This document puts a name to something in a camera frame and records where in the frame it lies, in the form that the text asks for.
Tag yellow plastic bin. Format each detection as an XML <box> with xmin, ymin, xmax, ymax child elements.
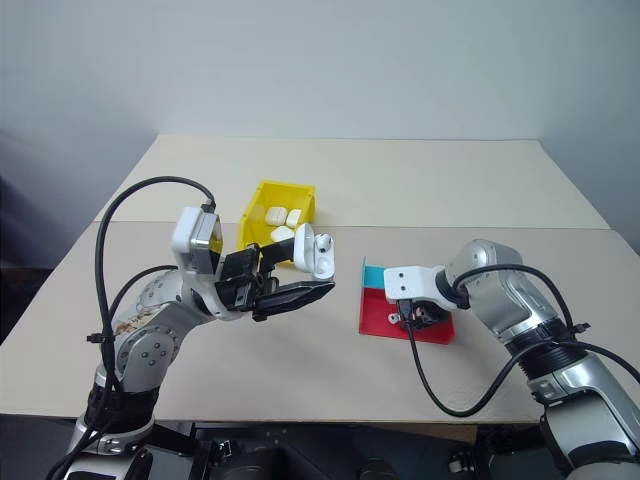
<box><xmin>236</xmin><ymin>179</ymin><xmax>319</xmax><ymax>271</ymax></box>

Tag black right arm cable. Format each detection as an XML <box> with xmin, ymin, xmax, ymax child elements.
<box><xmin>396</xmin><ymin>263</ymin><xmax>640</xmax><ymax>419</ymax></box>

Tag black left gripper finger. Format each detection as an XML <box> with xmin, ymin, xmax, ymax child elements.
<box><xmin>257</xmin><ymin>238</ymin><xmax>298</xmax><ymax>267</ymax></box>
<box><xmin>251</xmin><ymin>280</ymin><xmax>337</xmax><ymax>323</ymax></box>

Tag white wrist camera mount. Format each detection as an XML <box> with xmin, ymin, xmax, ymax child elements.
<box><xmin>383</xmin><ymin>265</ymin><xmax>459</xmax><ymax>310</ymax></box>
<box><xmin>171</xmin><ymin>205</ymin><xmax>225</xmax><ymax>277</ymax></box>

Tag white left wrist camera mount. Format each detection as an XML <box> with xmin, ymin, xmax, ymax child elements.
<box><xmin>171</xmin><ymin>205</ymin><xmax>225</xmax><ymax>277</ymax></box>

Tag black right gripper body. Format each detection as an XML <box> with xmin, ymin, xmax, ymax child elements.
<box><xmin>397</xmin><ymin>298</ymin><xmax>447</xmax><ymax>332</ymax></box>

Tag red tray with teal wall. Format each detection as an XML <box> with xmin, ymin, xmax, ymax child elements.
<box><xmin>357</xmin><ymin>255</ymin><xmax>457</xmax><ymax>347</ymax></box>

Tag dark rounded shapes under table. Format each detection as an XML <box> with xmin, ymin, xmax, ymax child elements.
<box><xmin>134</xmin><ymin>421</ymin><xmax>549</xmax><ymax>480</ymax></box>

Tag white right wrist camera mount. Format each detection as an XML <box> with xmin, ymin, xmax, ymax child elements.
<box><xmin>383</xmin><ymin>265</ymin><xmax>459</xmax><ymax>310</ymax></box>

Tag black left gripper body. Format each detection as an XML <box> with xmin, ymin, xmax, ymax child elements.
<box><xmin>213</xmin><ymin>243</ymin><xmax>279</xmax><ymax>315</ymax></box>

